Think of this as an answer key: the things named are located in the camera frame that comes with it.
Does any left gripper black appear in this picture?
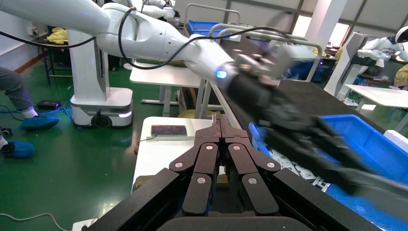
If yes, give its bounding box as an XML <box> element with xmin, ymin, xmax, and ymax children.
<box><xmin>223</xmin><ymin>68</ymin><xmax>372</xmax><ymax>196</ymax></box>

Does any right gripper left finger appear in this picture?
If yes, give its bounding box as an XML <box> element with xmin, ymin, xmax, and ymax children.
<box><xmin>169</xmin><ymin>114</ymin><xmax>222</xmax><ymax>216</ymax></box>

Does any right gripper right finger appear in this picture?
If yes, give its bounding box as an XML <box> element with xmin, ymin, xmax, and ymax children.
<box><xmin>222</xmin><ymin>115</ymin><xmax>281</xmax><ymax>216</ymax></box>

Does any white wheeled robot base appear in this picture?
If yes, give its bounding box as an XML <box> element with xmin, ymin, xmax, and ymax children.
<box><xmin>67</xmin><ymin>28</ymin><xmax>135</xmax><ymax>129</ymax></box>

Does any white flat perforated metal part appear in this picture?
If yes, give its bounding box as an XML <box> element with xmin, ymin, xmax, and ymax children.
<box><xmin>271</xmin><ymin>149</ymin><xmax>316</xmax><ymax>183</ymax></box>

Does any metal bar with square holes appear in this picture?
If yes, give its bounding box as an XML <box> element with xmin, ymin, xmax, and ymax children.
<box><xmin>310</xmin><ymin>176</ymin><xmax>332</xmax><ymax>193</ymax></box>

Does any blue plastic bin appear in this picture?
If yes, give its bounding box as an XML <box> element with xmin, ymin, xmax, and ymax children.
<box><xmin>248</xmin><ymin>114</ymin><xmax>408</xmax><ymax>231</ymax></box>

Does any white side table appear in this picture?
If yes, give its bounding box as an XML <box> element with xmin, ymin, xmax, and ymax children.
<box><xmin>131</xmin><ymin>116</ymin><xmax>243</xmax><ymax>194</ymax></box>

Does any dark smartphone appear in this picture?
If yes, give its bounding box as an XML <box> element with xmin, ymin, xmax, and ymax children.
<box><xmin>151</xmin><ymin>124</ymin><xmax>188</xmax><ymax>137</ymax></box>

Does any white foam block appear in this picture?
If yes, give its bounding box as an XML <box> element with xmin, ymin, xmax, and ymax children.
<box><xmin>383</xmin><ymin>129</ymin><xmax>408</xmax><ymax>152</ymax></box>

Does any white work table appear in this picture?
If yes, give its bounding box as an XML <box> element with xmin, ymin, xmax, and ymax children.
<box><xmin>344</xmin><ymin>83</ymin><xmax>408</xmax><ymax>109</ymax></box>

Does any white machine stand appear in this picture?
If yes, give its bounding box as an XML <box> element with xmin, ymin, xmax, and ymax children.
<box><xmin>324</xmin><ymin>31</ymin><xmax>372</xmax><ymax>98</ymax></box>

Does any white office table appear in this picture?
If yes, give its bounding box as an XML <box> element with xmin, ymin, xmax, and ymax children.
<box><xmin>129</xmin><ymin>63</ymin><xmax>205</xmax><ymax>117</ymax></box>

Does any white humanoid robot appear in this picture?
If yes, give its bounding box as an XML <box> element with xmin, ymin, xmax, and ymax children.
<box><xmin>357</xmin><ymin>25</ymin><xmax>408</xmax><ymax>66</ymax></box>

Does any white power strip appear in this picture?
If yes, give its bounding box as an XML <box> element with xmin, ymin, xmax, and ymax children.
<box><xmin>71</xmin><ymin>217</ymin><xmax>99</xmax><ymax>231</ymax></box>

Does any blue storage bin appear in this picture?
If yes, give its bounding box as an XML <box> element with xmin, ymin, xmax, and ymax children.
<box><xmin>187</xmin><ymin>19</ymin><xmax>231</xmax><ymax>37</ymax></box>

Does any black power adapter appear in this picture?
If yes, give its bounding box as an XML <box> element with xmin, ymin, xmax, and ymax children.
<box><xmin>36</xmin><ymin>100</ymin><xmax>62</xmax><ymax>111</ymax></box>

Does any yellow cloth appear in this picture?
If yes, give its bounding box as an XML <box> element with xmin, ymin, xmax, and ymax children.
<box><xmin>47</xmin><ymin>27</ymin><xmax>69</xmax><ymax>45</ymax></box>

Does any person in grey trousers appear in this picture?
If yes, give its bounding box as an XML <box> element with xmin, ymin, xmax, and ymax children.
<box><xmin>0</xmin><ymin>66</ymin><xmax>61</xmax><ymax>160</ymax></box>

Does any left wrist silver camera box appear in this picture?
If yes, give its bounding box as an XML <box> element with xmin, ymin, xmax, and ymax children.
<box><xmin>235</xmin><ymin>44</ymin><xmax>307</xmax><ymax>81</ymax></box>

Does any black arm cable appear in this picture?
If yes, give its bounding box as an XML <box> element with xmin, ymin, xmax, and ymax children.
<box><xmin>0</xmin><ymin>6</ymin><xmax>307</xmax><ymax>71</ymax></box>

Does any white floor cable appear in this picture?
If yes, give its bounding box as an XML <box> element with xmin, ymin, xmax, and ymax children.
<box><xmin>0</xmin><ymin>212</ymin><xmax>70</xmax><ymax>231</ymax></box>

